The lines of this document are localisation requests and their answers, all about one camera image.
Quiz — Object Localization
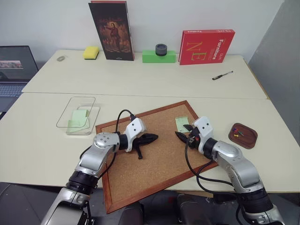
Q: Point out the dark rounded shape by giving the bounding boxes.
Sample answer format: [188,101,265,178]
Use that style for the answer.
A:
[120,202,144,225]
[176,192,213,225]

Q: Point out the green sticky note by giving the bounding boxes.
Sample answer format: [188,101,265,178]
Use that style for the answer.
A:
[71,109,90,123]
[67,119,91,135]
[175,116,189,132]

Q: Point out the open grey laptop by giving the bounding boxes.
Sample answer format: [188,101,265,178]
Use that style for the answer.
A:
[0,45,39,113]

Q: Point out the wood-framed cork board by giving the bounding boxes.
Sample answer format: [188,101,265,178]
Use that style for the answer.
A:
[95,100,220,214]

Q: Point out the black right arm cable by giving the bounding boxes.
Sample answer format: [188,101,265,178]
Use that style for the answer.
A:
[185,140,235,188]

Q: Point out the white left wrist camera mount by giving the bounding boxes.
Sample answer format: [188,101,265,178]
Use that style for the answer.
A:
[123,118,147,153]

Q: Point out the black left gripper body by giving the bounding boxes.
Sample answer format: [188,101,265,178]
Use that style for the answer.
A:
[130,135,147,151]

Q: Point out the clear plastic box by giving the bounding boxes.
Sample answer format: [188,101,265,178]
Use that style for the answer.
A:
[56,96,102,136]

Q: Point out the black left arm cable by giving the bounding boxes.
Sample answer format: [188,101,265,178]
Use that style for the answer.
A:
[79,109,137,175]

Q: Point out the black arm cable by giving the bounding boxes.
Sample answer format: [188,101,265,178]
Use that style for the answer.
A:
[185,140,235,188]
[79,109,137,175]

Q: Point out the black cylindrical cap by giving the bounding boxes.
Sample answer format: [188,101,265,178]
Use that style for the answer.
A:
[155,43,168,57]

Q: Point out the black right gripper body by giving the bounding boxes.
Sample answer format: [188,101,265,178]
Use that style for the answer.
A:
[186,131,200,150]

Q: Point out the black pen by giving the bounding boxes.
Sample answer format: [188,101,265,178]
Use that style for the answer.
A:
[211,70,234,81]

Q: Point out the green rectangular block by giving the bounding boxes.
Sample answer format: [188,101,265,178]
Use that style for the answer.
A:
[142,49,177,64]

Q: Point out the grey partition panel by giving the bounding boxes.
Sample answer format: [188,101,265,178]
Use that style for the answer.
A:
[247,0,300,150]

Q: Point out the tall dark picture book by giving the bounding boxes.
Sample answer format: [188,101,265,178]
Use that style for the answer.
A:
[88,0,135,61]

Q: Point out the yellow sponge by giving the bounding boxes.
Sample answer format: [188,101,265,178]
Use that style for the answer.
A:
[82,45,100,60]

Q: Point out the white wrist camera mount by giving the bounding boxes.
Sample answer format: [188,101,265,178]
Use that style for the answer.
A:
[123,118,147,153]
[192,116,215,153]

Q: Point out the red furniture book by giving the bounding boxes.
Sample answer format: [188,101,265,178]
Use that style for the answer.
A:
[179,29,236,66]

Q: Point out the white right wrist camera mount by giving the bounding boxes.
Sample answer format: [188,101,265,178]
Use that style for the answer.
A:
[192,116,215,153]

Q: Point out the dark wooden tray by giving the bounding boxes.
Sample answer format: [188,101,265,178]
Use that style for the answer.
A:
[228,122,258,150]

